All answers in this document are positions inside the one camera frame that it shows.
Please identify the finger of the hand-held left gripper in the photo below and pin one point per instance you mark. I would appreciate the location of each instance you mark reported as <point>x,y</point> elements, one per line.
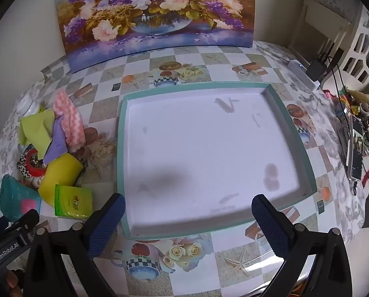
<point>26,219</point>

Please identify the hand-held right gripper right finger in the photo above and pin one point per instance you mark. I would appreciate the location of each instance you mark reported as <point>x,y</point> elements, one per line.
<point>268,222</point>

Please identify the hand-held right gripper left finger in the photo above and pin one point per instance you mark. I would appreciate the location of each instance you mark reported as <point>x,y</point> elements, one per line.
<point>110,219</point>

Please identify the green tissue pack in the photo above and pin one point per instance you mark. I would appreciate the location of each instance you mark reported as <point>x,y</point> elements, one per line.
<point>73,202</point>

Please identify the red tape roll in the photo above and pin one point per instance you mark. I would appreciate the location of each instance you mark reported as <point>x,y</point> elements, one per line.
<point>36,170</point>

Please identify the leopard print scrunchie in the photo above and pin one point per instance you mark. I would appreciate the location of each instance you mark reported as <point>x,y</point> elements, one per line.
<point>23,165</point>

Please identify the yellow sponge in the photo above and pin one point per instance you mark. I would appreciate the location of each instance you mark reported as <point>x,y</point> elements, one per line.
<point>60,170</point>

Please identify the purple packet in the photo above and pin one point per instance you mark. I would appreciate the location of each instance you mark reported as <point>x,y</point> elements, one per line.
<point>57,145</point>

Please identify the light green cloth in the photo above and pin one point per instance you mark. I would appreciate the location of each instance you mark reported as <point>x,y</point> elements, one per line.
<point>36,130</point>

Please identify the teal cardboard tray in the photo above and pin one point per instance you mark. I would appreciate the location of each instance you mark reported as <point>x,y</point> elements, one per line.
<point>203,145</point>

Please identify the pink white fluffy cloth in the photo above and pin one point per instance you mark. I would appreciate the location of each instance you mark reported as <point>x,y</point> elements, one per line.
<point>68,114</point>

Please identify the person's left hand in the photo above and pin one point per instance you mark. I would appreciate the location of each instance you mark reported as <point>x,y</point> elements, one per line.
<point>12,281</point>

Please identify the teal pouch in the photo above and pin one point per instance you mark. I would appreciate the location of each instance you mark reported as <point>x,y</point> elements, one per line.
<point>12,195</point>

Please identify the smartphone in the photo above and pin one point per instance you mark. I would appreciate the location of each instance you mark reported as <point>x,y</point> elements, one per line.
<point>356,161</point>

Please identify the white plastic bottle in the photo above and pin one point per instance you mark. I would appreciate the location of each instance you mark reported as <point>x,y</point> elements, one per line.
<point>28,106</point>

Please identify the small jar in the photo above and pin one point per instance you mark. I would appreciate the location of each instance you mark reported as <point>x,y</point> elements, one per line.
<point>340,109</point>

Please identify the white mug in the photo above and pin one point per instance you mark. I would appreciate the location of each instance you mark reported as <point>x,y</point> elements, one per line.
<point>365,106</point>

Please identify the white power strip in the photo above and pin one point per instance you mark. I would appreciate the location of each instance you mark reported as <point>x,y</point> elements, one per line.
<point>298,69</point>

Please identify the checked printed tablecloth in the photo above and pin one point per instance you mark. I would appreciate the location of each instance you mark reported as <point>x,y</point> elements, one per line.
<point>234,68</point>

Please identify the black power adapter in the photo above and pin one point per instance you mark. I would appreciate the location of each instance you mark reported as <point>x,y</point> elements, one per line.
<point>316,68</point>

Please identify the white lattice basket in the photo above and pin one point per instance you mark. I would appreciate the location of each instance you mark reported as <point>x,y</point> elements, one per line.
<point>357,52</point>

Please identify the white chair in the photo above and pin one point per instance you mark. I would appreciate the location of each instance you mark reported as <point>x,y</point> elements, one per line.
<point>320,15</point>

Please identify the floral painting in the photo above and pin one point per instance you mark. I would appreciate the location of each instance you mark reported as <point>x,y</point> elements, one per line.
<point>156,6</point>

